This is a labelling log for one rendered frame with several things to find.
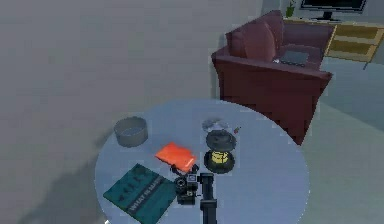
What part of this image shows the dark red armchair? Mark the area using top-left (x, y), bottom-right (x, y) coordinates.
top-left (210, 9), bottom-right (336, 147)

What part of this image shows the dark red cushion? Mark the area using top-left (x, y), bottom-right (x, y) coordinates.
top-left (226, 21), bottom-right (278, 63)

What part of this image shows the grey round pot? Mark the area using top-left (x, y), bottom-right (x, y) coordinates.
top-left (113, 116), bottom-right (149, 149)

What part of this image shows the black and yellow lantern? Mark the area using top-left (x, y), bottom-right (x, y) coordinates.
top-left (203, 129), bottom-right (237, 175)

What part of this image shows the green house plant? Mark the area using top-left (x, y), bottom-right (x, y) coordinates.
top-left (284, 0), bottom-right (297, 19)

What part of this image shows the black television set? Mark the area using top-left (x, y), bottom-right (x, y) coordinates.
top-left (299, 0), bottom-right (368, 22)

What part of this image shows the round pale blue table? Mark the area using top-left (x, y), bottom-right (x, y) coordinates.
top-left (94, 98), bottom-right (311, 224)

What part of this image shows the teal hardcover book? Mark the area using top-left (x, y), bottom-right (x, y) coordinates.
top-left (102, 162), bottom-right (178, 224)

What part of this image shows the light wooden television stand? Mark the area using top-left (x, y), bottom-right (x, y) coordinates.
top-left (283, 17), bottom-right (384, 65)

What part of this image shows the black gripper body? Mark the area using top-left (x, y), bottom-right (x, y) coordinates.
top-left (174, 177), bottom-right (198, 206)

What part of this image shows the grey laptop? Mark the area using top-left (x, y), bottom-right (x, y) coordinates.
top-left (278, 49), bottom-right (311, 67)

